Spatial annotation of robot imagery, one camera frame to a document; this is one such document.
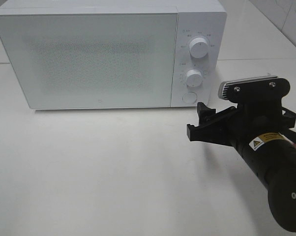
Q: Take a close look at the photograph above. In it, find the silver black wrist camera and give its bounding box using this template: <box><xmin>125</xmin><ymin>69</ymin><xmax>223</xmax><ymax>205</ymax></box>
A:
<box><xmin>218</xmin><ymin>76</ymin><xmax>291</xmax><ymax>104</ymax></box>

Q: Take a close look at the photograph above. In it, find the white microwave door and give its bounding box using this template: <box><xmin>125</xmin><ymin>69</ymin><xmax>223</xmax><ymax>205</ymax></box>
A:
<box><xmin>0</xmin><ymin>14</ymin><xmax>177</xmax><ymax>110</ymax></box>

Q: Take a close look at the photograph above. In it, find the upper white power knob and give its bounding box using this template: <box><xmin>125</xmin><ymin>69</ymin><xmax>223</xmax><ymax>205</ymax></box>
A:
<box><xmin>188</xmin><ymin>35</ymin><xmax>209</xmax><ymax>59</ymax></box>

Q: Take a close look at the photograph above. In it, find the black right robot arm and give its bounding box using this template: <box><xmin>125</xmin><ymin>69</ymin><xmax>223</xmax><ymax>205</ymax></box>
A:
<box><xmin>187</xmin><ymin>101</ymin><xmax>296</xmax><ymax>233</ymax></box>

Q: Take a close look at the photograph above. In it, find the white microwave oven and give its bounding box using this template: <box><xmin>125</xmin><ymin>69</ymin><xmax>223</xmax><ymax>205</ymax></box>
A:
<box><xmin>0</xmin><ymin>0</ymin><xmax>227</xmax><ymax>109</ymax></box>

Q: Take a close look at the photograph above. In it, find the lower white timer knob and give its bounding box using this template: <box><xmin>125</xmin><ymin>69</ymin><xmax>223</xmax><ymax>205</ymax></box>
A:
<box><xmin>185</xmin><ymin>69</ymin><xmax>203</xmax><ymax>88</ymax></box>

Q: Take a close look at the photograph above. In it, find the round white door button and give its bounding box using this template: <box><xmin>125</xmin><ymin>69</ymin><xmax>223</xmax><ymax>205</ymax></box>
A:
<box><xmin>182</xmin><ymin>92</ymin><xmax>197</xmax><ymax>104</ymax></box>

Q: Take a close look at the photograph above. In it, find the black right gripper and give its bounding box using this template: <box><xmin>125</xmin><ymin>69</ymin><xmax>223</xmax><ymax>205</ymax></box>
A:
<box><xmin>187</xmin><ymin>100</ymin><xmax>296</xmax><ymax>150</ymax></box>

